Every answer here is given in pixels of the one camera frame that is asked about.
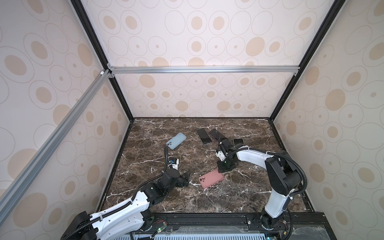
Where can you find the light blue case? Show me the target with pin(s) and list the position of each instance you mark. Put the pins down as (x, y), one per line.
(238, 141)
(174, 142)

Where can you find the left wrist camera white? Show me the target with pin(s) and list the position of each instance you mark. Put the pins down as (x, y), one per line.
(173, 163)

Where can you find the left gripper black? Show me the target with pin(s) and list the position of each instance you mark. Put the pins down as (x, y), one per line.
(180, 183)

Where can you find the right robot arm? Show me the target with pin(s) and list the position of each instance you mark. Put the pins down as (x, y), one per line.
(286, 177)

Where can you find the pink phone case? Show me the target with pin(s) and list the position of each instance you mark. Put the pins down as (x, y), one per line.
(211, 178)

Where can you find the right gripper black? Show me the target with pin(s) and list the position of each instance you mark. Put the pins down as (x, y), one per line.
(221, 169)

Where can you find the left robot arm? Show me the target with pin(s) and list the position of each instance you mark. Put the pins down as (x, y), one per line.
(130, 215)

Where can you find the left slanted aluminium rail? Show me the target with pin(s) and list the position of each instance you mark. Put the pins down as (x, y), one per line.
(30, 172)

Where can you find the black phone grey edge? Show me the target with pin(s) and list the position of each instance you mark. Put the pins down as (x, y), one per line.
(204, 136)

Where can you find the horizontal aluminium rail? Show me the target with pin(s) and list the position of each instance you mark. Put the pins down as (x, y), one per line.
(205, 70)

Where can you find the black phone purple edge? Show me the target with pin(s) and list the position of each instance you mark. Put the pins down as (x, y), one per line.
(219, 137)

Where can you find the black base frame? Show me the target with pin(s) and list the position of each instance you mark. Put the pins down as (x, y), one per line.
(314, 225)

